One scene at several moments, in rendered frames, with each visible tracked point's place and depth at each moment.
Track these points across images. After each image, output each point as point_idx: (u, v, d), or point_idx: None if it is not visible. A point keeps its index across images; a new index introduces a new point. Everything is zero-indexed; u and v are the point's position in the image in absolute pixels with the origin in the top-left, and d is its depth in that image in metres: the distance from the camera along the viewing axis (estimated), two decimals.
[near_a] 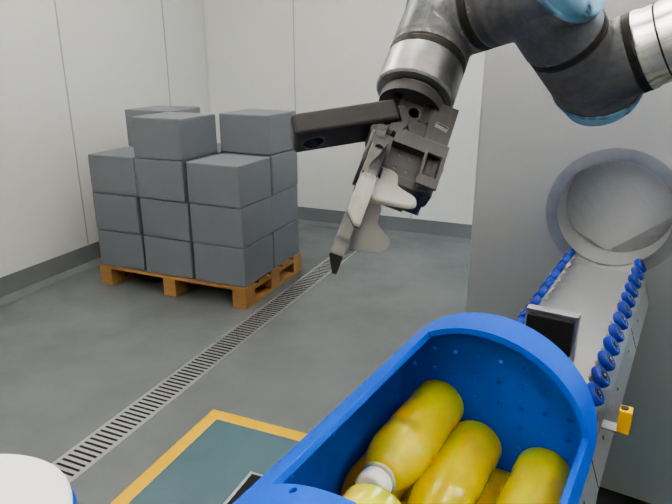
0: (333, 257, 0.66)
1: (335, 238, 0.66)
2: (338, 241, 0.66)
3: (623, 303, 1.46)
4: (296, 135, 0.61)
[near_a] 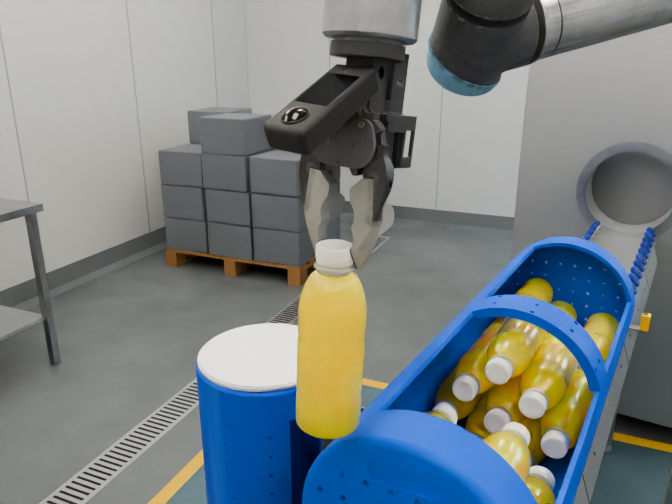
0: None
1: (319, 225, 0.59)
2: (321, 226, 0.60)
3: (640, 254, 1.99)
4: (305, 155, 0.50)
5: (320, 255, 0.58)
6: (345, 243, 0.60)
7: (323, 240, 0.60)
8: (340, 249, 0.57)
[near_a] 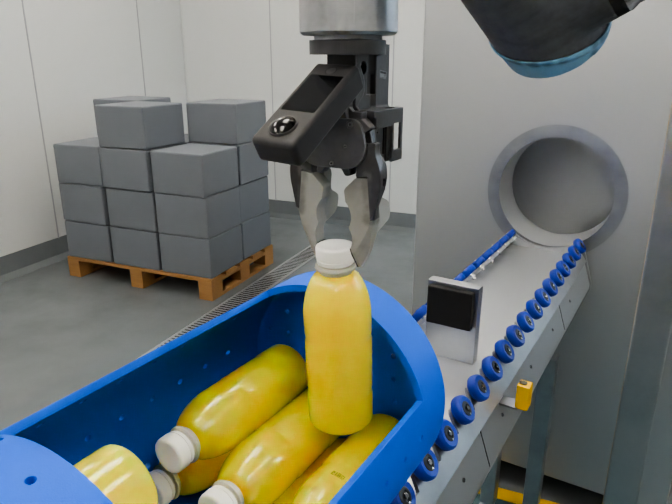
0: None
1: (316, 226, 0.59)
2: (318, 227, 0.60)
3: (548, 280, 1.40)
4: (298, 165, 0.49)
5: (321, 257, 0.58)
6: (344, 242, 0.60)
7: (322, 241, 0.60)
8: (340, 250, 0.57)
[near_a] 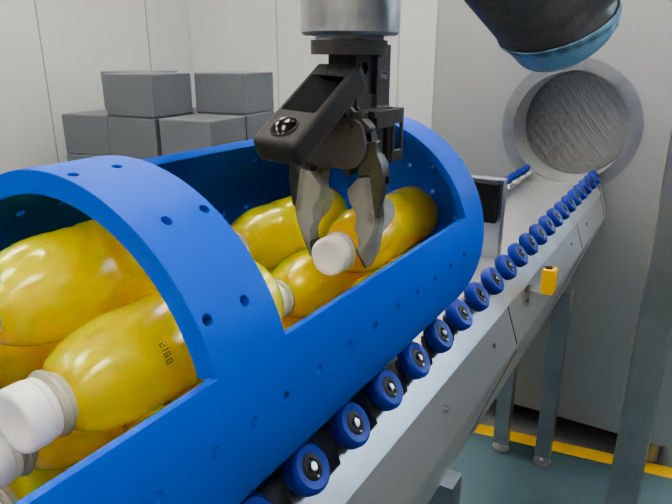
0: (314, 243, 0.61)
1: (311, 225, 0.59)
2: (313, 226, 0.60)
3: (567, 196, 1.42)
4: (298, 166, 0.49)
5: (327, 272, 0.60)
6: (331, 247, 0.58)
7: (313, 251, 0.59)
8: (338, 270, 0.58)
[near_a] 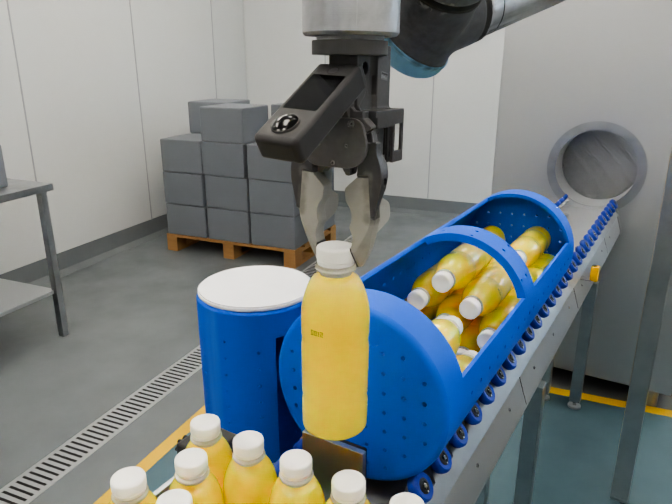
0: None
1: (316, 226, 0.59)
2: (318, 227, 0.60)
3: (598, 220, 2.20)
4: (299, 163, 0.49)
5: None
6: None
7: None
8: None
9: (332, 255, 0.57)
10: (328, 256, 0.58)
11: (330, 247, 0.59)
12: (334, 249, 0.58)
